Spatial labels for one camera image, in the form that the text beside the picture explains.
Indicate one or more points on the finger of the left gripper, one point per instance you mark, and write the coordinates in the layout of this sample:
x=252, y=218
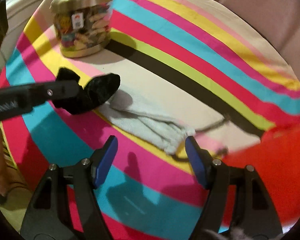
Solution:
x=56, y=90

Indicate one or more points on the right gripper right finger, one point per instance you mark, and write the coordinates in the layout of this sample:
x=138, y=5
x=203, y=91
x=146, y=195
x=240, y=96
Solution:
x=254, y=211

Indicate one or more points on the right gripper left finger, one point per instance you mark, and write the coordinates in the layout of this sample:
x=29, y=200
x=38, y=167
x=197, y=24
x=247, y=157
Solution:
x=48, y=213

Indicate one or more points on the black fuzzy scrunchie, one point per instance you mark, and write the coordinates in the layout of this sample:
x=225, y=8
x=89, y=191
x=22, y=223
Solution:
x=95, y=93

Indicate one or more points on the striped beige cushion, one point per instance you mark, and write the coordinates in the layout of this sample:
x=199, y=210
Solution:
x=19, y=194

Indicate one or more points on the red thermos flask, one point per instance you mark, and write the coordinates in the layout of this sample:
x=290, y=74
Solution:
x=277, y=161

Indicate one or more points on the gold lid snack jar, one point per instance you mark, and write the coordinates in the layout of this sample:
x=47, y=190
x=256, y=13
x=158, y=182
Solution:
x=82, y=26

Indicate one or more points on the grey folded sock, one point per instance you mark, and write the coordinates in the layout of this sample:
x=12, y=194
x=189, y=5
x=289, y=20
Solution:
x=137, y=115

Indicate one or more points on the striped colourful table cloth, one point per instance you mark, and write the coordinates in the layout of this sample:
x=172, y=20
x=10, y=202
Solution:
x=196, y=59

